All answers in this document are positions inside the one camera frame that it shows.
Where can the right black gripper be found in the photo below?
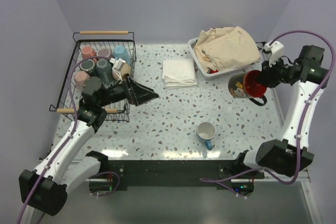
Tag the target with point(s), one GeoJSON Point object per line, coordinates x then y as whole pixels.
{"type": "Point", "coordinates": [265, 76]}

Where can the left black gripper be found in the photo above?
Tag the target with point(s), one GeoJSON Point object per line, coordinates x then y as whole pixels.
{"type": "Point", "coordinates": [139, 94]}

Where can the tan glazed round mug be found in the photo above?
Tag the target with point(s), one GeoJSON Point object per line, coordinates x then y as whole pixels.
{"type": "Point", "coordinates": [125, 70]}

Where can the red inside patterned mug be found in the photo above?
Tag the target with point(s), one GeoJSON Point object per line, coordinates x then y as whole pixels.
{"type": "Point", "coordinates": [245, 85]}

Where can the grey green faceted mug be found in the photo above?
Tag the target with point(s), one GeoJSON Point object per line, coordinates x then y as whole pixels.
{"type": "Point", "coordinates": [104, 70]}

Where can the light blue faceted mug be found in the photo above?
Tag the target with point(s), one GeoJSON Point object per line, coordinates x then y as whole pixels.
{"type": "Point", "coordinates": [120, 52]}

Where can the purple mug black handle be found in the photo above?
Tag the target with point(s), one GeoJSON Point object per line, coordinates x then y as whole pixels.
{"type": "Point", "coordinates": [104, 52]}

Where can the dark green glossy mug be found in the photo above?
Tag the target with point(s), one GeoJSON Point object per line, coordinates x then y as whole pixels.
{"type": "Point", "coordinates": [88, 66]}

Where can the pale pink mug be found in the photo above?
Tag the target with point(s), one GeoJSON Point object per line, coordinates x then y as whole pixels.
{"type": "Point", "coordinates": [80, 77]}

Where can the salmon pink mug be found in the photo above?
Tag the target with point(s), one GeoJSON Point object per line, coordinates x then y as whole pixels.
{"type": "Point", "coordinates": [88, 52]}

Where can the blue speckled mug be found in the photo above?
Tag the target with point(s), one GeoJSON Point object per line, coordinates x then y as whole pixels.
{"type": "Point", "coordinates": [206, 132]}

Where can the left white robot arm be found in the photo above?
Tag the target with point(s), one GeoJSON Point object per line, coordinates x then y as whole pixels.
{"type": "Point", "coordinates": [45, 188]}

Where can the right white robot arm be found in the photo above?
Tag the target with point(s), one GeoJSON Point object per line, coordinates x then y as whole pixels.
{"type": "Point", "coordinates": [288, 154]}

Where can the folded white towel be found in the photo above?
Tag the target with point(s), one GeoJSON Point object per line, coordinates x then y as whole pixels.
{"type": "Point", "coordinates": [179, 73]}

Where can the beige cloth bag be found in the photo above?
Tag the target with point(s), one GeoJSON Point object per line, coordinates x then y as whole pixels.
{"type": "Point", "coordinates": [220, 49]}

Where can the white plastic basin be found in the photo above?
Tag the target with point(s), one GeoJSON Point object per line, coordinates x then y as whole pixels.
{"type": "Point", "coordinates": [210, 76]}

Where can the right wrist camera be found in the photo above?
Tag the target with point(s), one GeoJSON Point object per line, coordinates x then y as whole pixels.
{"type": "Point", "coordinates": [275, 50]}

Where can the black wire dish rack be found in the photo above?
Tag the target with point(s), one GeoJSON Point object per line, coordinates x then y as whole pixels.
{"type": "Point", "coordinates": [97, 40]}

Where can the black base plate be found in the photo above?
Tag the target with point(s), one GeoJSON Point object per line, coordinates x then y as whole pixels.
{"type": "Point", "coordinates": [174, 173]}

